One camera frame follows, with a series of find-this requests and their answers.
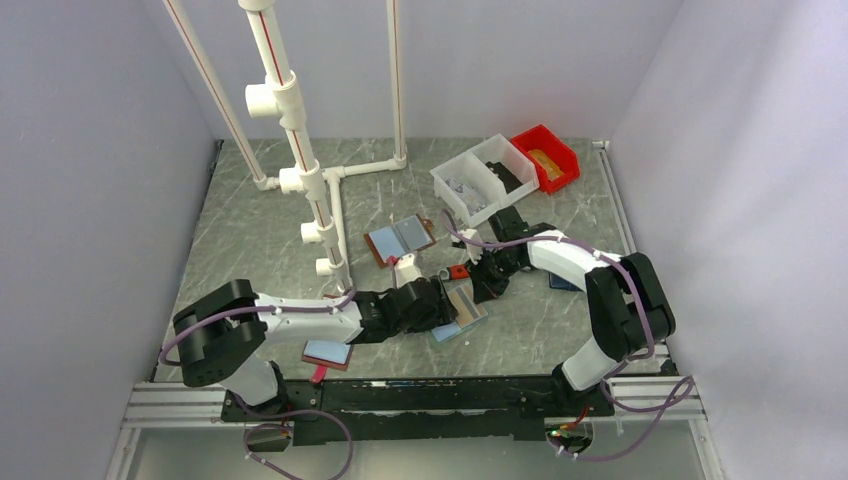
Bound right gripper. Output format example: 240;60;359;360
464;248;524;305

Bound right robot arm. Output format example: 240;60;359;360
453;206;676;415

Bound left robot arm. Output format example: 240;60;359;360
159;277;457;420

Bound navy blue card holder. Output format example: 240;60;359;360
548;272;585;292

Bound brown card holder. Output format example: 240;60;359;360
363;214;437;269

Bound red card holder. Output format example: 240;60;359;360
301;340;353;371

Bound grey parts in bin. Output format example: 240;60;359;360
445;177;488;216

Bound white divided bin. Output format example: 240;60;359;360
430;134;539;227

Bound black part in bin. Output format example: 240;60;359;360
485;162;522;194

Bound yellow item in red bin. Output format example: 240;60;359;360
529;149;563;181

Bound red plastic bin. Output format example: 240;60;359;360
510;124;580;195

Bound red handled adjustable wrench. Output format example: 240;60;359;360
438;264;470;281

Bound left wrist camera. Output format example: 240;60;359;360
387;253;423;288

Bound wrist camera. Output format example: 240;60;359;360
387;253;423;288
451;228;484;264

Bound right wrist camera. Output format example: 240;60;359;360
451;228;484;264

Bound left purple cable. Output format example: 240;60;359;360
158;288;359;478

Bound purple cable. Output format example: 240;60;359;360
158;288;359;478
440;209;697;464

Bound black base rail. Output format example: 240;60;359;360
221;375;614;446

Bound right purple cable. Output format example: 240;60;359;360
440;209;697;464

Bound white pvc pipe frame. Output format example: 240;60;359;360
163;1;408;291

